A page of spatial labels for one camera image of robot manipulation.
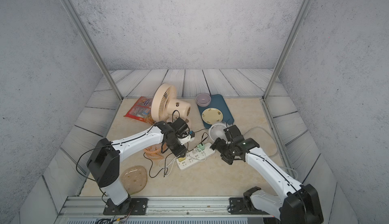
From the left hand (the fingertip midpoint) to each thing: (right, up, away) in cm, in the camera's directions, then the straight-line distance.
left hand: (184, 153), depth 83 cm
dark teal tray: (+23, +30, +36) cm, 52 cm away
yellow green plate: (+17, +20, +25) cm, 36 cm away
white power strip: (+6, -3, +4) cm, 7 cm away
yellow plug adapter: (-2, -4, +2) cm, 4 cm away
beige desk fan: (-10, +26, 0) cm, 28 cm away
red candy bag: (-33, +23, +26) cm, 48 cm away
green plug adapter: (+10, +3, +4) cm, 11 cm away
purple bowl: (+11, +31, +33) cm, 46 cm away
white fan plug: (+1, +9, -6) cm, 11 cm away
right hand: (+16, +2, -4) cm, 17 cm away
